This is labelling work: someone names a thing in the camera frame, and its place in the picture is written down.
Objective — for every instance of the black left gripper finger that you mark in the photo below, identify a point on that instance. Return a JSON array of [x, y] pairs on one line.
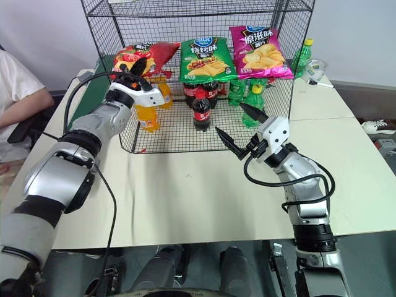
[[139, 66]]

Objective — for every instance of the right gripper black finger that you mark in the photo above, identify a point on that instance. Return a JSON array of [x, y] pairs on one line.
[[255, 114], [230, 143]]

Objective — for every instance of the black and white marker pen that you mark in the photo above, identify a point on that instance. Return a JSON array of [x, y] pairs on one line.
[[321, 84]]

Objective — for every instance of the black chair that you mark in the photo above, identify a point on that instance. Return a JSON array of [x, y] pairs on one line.
[[29, 127]]

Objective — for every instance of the cola bottle with red label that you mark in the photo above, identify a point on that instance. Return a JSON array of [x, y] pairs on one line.
[[189, 92], [201, 113], [213, 91]]

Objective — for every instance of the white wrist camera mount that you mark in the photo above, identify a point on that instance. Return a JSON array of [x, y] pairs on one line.
[[145, 96], [277, 131]]

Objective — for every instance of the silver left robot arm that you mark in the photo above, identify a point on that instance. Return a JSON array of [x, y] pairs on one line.
[[77, 130]]

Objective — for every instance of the red potato chips bag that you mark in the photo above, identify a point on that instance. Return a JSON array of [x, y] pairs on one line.
[[161, 51]]

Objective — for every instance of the magenta potato chips bag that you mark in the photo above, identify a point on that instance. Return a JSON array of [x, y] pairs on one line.
[[263, 52]]

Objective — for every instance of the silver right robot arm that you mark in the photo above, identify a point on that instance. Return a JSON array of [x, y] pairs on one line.
[[304, 179]]

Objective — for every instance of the green potato chips bag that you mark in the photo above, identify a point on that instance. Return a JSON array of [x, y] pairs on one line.
[[205, 58]]

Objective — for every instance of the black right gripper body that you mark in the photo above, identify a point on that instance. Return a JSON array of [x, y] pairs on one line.
[[256, 147]]

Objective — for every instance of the person in white shirt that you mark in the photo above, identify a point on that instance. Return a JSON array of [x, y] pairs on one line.
[[18, 92]]

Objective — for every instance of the dark green conveyor belt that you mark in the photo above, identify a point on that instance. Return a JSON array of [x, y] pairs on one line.
[[96, 83]]

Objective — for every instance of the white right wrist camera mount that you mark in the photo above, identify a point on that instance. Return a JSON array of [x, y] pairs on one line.
[[277, 131]]

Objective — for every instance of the grey box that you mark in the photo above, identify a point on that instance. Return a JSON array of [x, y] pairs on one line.
[[386, 147]]

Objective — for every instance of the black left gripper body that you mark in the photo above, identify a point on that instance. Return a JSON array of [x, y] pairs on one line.
[[131, 80]]

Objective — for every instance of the orange soda bottle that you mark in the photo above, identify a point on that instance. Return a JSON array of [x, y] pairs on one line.
[[148, 119], [166, 94]]

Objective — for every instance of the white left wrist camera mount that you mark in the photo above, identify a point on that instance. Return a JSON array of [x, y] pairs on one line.
[[145, 96]]

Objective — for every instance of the clear plastic container blue label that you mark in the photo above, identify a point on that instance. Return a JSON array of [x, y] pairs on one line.
[[315, 69]]

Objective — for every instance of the white sneaker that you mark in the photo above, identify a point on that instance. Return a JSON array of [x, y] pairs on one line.
[[379, 126]]

